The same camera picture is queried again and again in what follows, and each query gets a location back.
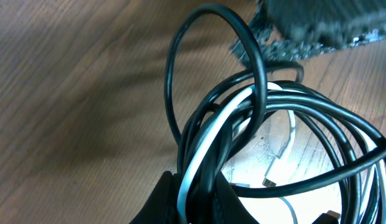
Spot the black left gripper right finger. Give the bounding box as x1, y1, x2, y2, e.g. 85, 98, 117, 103
214, 173, 258, 224

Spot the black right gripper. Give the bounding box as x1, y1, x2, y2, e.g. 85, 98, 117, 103
248, 0, 386, 66

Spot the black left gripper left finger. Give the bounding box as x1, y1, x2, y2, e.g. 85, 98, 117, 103
130, 171, 177, 224

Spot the black usb cable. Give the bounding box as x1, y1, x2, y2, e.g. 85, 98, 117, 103
164, 2, 386, 224

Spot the white usb cable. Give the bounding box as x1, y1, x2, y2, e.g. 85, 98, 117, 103
176, 81, 386, 224

